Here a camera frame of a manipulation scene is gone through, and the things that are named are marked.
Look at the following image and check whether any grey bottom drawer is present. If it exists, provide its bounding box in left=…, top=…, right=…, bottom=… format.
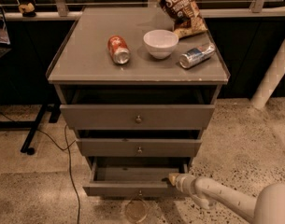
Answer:
left=83, top=157, right=189, bottom=198

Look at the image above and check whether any grey drawer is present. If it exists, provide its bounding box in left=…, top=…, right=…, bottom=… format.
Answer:
left=60, top=105, right=215, bottom=130
left=77, top=138, right=201, bottom=157
left=83, top=157, right=189, bottom=198

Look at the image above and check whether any grey middle drawer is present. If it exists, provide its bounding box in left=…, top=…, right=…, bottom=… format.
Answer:
left=77, top=138, right=201, bottom=157

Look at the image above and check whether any grey drawer cabinet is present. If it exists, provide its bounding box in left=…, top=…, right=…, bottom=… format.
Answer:
left=45, top=6, right=231, bottom=179

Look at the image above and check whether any grey top drawer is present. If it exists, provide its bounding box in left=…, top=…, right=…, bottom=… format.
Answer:
left=60, top=105, right=215, bottom=130

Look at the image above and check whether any round floor drain cover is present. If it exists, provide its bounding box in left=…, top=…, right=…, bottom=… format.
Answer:
left=124, top=198, right=148, bottom=224

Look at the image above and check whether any silver blue can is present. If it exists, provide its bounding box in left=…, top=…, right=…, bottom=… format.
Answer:
left=179, top=43, right=216, bottom=69

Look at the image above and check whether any white bowl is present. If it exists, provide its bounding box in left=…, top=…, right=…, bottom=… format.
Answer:
left=143, top=30, right=178, bottom=59

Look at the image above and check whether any orange soda can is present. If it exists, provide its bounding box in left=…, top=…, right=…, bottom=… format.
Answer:
left=107, top=35, right=130, bottom=64

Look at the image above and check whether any white diagonal pole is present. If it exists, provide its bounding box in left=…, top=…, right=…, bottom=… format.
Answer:
left=250, top=38, right=285, bottom=109

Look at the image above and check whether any brown chip bag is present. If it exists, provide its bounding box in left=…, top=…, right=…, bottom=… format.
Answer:
left=157, top=0, right=207, bottom=38

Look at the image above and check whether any small yellow figurine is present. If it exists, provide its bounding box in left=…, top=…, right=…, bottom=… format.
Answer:
left=19, top=3, right=36, bottom=17

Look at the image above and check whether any black desk leg frame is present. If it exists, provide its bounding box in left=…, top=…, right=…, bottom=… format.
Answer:
left=0, top=104, right=61, bottom=155

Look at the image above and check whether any black floor cable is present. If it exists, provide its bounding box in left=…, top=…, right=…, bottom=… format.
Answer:
left=0, top=105, right=82, bottom=224

